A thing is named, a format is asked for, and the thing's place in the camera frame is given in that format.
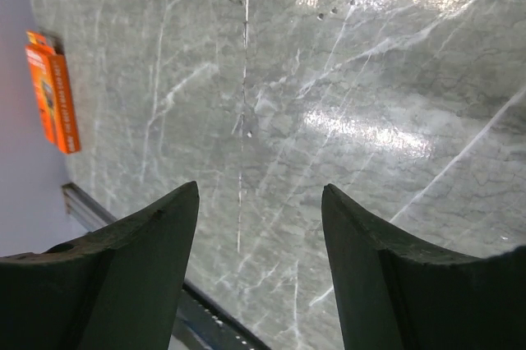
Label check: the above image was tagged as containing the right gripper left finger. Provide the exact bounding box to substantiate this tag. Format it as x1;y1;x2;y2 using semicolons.
1;182;200;349

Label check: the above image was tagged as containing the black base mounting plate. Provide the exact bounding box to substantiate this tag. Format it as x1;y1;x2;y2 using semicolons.
168;280;270;350

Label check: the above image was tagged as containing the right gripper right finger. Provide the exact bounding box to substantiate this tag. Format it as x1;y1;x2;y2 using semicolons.
321;185;525;349

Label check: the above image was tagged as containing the aluminium rail frame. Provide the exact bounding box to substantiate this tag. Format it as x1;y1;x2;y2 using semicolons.
62;182;117;232

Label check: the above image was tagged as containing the hidden orange razor box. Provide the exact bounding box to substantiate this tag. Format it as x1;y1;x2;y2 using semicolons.
25;30;81;154

